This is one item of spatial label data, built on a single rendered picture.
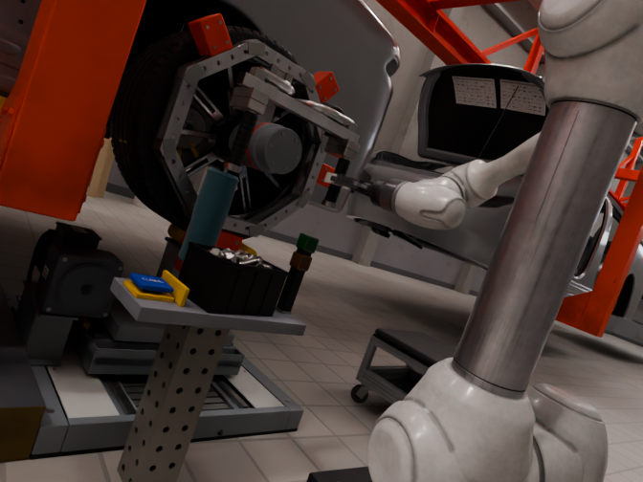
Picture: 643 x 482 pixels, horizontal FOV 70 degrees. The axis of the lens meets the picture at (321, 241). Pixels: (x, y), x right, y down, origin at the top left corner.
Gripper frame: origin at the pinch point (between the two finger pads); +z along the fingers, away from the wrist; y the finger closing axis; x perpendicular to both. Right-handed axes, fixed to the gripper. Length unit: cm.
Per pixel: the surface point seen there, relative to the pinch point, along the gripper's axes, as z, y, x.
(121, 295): -9, -54, -39
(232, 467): -11, -11, -83
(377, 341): 16, 68, -54
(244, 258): -12.4, -30.8, -26.2
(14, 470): -1, -60, -83
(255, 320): -19, -27, -38
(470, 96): 170, 282, 142
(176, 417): -16, -36, -64
